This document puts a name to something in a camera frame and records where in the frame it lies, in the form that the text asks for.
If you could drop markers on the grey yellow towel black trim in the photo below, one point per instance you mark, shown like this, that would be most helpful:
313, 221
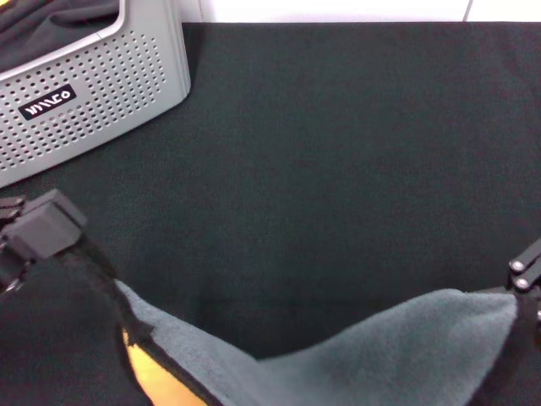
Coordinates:
380, 338

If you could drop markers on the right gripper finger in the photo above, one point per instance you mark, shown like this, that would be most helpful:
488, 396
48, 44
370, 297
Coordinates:
537, 315
528, 270

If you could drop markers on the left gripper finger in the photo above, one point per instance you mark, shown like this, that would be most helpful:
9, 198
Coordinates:
46, 224
10, 209

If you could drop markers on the grey perforated plastic storage box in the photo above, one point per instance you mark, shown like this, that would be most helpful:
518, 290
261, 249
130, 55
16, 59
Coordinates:
127, 72

